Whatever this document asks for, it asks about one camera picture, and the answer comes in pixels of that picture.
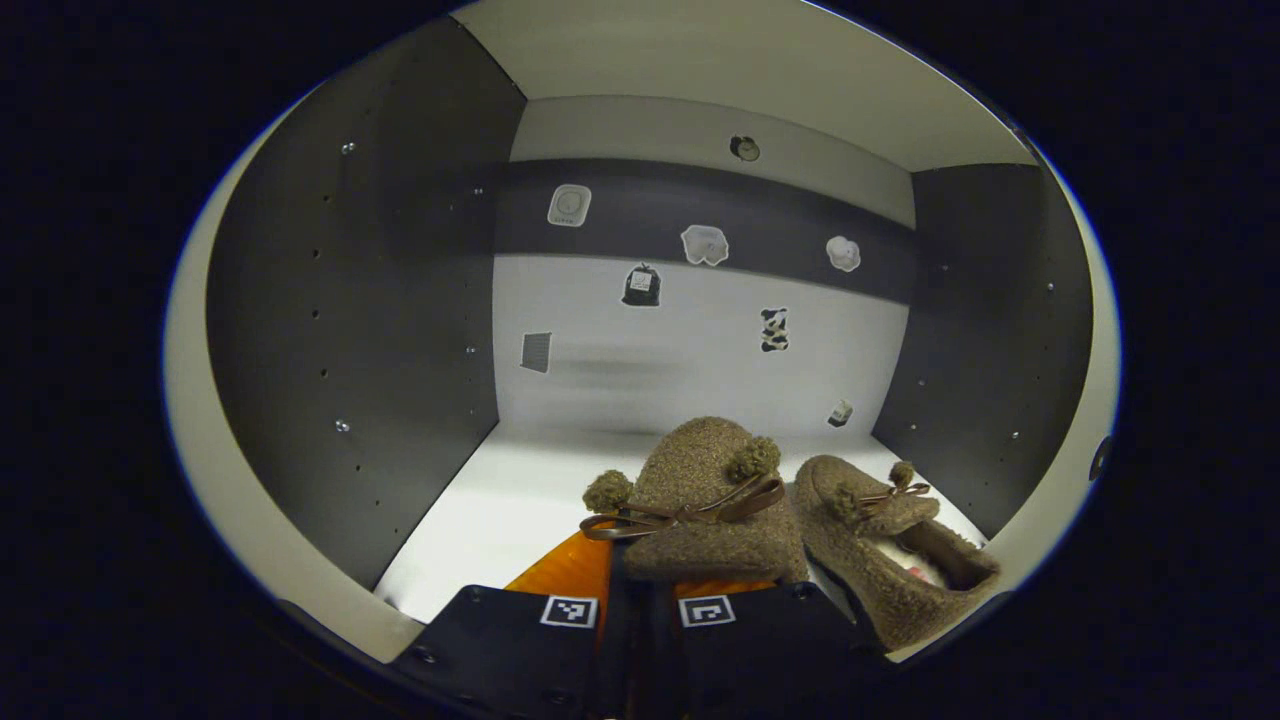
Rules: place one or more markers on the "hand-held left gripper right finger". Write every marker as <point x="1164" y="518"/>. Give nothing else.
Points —
<point x="760" y="640"/>

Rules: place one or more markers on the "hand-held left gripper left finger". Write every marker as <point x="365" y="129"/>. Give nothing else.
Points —
<point x="500" y="640"/>

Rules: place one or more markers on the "brown fuzzy shoe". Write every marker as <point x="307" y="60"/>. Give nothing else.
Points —
<point x="860" y="590"/>
<point x="700" y="470"/>

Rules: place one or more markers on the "white shoe cabinet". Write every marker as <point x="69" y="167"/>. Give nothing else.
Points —
<point x="650" y="370"/>

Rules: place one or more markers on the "white cabinet door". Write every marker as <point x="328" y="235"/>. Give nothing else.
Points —
<point x="1085" y="400"/>
<point x="230" y="500"/>

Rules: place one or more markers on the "white cabinet shelf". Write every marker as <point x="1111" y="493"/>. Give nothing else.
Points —
<point x="750" y="70"/>
<point x="500" y="520"/>

